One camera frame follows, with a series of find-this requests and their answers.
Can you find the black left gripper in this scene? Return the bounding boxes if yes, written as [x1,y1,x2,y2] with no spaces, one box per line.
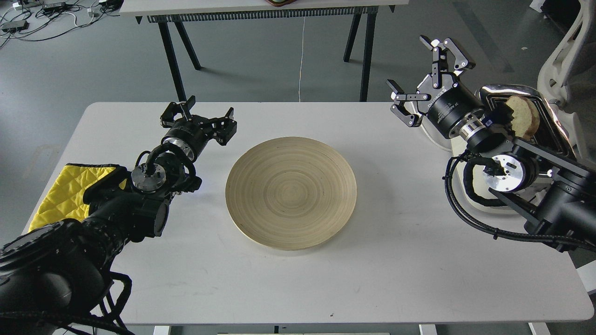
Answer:
[160,97,237,161]

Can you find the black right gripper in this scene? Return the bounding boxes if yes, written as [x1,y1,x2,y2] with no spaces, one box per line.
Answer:
[386,35,485,139]

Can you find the slice of bread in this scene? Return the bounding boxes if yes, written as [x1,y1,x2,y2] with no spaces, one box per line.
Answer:
[505,95,540,141]

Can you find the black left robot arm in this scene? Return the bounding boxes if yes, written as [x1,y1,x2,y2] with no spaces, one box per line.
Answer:
[1,97,237,335]

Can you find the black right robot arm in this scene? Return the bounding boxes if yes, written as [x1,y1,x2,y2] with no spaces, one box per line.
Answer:
[387,35,595,252]

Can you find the white chrome toaster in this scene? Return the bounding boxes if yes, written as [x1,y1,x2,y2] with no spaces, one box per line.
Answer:
[450,84,576,214]

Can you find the white background table black legs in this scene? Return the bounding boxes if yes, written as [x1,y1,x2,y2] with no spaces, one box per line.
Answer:
[119,0,408,102]

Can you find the round wooden plate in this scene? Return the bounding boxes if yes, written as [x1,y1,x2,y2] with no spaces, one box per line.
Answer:
[225,136,358,251]

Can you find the brown object on background table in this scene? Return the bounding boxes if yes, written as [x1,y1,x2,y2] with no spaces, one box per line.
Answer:
[266,0,295,7]

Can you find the white office chair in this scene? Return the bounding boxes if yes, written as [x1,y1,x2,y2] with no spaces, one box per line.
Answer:
[538,0,595,169]

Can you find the yellow quilted cloth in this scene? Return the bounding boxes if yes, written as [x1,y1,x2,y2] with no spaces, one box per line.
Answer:
[27,163,128,233]

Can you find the thin white hanging cable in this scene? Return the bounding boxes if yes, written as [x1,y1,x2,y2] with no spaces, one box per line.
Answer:
[298,16,306,102]

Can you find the floor cables and power strips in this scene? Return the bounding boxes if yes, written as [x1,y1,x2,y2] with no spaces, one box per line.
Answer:
[0,0,124,49]

